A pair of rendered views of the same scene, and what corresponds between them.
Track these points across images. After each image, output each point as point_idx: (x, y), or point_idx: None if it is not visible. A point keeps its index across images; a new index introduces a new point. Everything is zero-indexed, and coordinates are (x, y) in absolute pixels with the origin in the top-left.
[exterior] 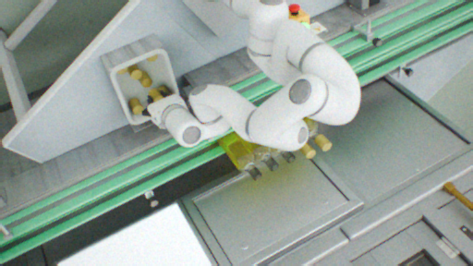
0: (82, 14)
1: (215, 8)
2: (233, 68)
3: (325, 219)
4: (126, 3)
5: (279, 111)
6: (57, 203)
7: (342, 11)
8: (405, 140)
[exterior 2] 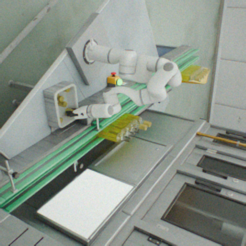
0: None
1: (89, 68)
2: (96, 99)
3: (162, 154)
4: (4, 96)
5: (162, 76)
6: (34, 171)
7: None
8: (170, 126)
